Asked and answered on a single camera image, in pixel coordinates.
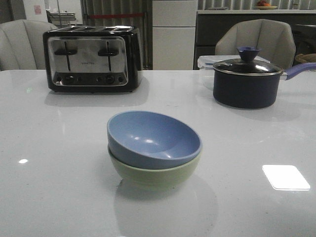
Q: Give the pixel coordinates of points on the blue plastic bowl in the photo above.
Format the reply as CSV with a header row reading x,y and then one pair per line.
x,y
151,140

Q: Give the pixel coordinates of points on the green plastic bowl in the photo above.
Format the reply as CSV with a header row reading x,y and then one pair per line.
x,y
155,179

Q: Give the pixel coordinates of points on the clear plastic food container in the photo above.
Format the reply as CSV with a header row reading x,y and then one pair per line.
x,y
205,62

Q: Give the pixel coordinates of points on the dark blue saucepan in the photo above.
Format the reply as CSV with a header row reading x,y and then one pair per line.
x,y
252,92

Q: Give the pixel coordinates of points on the white refrigerator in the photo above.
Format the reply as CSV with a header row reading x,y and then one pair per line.
x,y
174,27

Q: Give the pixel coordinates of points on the black and chrome toaster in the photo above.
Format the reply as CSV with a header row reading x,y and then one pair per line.
x,y
93,59

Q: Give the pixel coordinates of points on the glass pot lid blue knob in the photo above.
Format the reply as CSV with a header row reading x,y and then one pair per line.
x,y
246,64

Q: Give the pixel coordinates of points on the red barrier belt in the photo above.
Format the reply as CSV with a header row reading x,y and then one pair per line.
x,y
113,16

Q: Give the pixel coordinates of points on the metal trolley in background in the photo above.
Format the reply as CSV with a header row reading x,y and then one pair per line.
x,y
61,18

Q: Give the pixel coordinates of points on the right beige armchair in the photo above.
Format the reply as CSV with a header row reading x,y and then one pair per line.
x,y
274,38

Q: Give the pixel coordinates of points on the beige armchair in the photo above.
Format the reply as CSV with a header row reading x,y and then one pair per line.
x,y
274,38
21,44

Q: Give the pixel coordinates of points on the fruit plate on counter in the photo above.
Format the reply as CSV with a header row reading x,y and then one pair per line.
x,y
264,5

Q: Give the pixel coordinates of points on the left beige armchair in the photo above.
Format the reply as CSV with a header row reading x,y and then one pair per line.
x,y
21,44

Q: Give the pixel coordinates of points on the wicker basket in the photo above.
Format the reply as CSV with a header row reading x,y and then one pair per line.
x,y
305,58

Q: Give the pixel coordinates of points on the pink paper on wall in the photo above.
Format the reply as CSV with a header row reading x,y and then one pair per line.
x,y
37,9

